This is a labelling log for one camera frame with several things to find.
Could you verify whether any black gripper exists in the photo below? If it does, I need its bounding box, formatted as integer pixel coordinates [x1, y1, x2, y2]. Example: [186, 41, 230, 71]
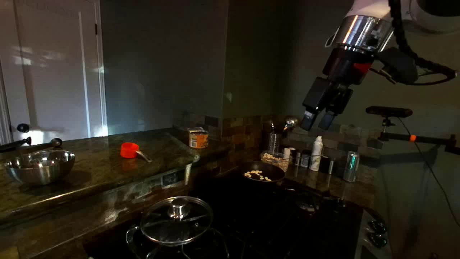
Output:
[301, 47, 373, 130]

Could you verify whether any silver drink can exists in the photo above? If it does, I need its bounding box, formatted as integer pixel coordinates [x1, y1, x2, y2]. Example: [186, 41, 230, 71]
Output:
[344, 151, 360, 182]

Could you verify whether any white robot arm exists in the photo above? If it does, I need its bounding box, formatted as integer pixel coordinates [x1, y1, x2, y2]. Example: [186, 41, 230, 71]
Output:
[301, 0, 460, 130]

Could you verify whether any white plastic bottle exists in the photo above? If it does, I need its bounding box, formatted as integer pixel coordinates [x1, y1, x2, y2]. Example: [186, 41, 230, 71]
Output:
[309, 135, 324, 171]

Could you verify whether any metal utensil holder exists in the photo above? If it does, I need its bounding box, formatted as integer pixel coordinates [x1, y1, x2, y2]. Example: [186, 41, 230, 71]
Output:
[269, 117, 298, 153]

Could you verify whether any plate with food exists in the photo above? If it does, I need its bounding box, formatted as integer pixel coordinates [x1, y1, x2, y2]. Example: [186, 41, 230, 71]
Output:
[243, 169, 273, 182]

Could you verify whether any black stovetop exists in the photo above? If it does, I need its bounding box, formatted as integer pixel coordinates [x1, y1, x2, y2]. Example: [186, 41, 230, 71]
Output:
[84, 176, 364, 259]

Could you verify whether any small orange carton box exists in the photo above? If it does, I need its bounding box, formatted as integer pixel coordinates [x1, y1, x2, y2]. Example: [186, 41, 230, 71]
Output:
[189, 126, 209, 149]

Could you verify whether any stove control knob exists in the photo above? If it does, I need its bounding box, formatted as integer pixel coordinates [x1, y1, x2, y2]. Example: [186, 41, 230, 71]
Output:
[368, 220, 388, 248]

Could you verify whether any glass pot lid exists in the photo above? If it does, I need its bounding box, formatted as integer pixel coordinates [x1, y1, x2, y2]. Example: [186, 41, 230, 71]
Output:
[140, 195, 214, 246]

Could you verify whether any red measuring cup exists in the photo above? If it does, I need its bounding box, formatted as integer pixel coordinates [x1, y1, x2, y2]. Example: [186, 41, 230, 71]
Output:
[120, 142, 150, 162]

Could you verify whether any white door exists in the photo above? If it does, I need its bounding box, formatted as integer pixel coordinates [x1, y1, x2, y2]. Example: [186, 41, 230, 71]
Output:
[0, 0, 108, 143]

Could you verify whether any stainless steel mixing bowl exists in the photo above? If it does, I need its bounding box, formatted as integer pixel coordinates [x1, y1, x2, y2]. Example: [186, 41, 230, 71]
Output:
[3, 149, 76, 185]

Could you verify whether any black camera on stand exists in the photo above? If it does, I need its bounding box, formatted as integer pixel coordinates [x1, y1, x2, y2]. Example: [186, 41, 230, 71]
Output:
[365, 105, 460, 153]

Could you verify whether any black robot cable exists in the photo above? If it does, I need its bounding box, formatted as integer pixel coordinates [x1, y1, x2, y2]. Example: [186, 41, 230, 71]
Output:
[371, 0, 457, 86]

